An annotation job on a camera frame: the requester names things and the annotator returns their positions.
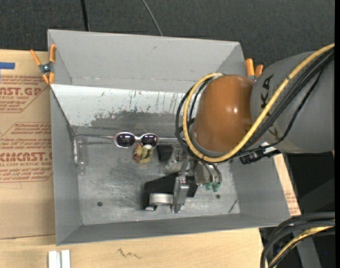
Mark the yellow and brown toy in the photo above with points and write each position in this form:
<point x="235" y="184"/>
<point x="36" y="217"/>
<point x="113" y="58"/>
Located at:
<point x="144" y="154"/>

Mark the small black block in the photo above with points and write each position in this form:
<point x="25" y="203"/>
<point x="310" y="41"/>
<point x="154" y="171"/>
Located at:
<point x="164" y="153"/>

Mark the clear glass tube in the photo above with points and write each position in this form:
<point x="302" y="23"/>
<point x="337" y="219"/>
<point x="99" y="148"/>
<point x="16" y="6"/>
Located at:
<point x="81" y="152"/>

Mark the clear plastic thing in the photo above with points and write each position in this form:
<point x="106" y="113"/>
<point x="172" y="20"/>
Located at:
<point x="176" y="156"/>

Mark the black cylinder on white bracket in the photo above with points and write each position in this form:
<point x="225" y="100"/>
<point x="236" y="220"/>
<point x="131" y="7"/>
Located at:
<point x="252" y="156"/>

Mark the dark flat block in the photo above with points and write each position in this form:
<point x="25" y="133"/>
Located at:
<point x="160" y="184"/>

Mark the grey metal bin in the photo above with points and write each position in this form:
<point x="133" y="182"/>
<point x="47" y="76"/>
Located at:
<point x="116" y="183"/>

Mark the white-framed sunglasses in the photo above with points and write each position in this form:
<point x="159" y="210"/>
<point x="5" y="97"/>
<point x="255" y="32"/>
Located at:
<point x="124" y="139"/>

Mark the silver round metal thing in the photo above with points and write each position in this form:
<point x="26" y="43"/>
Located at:
<point x="160" y="199"/>

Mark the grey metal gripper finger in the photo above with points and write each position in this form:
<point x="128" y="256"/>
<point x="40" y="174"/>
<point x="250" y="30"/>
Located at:
<point x="176" y="202"/>
<point x="184" y="193"/>

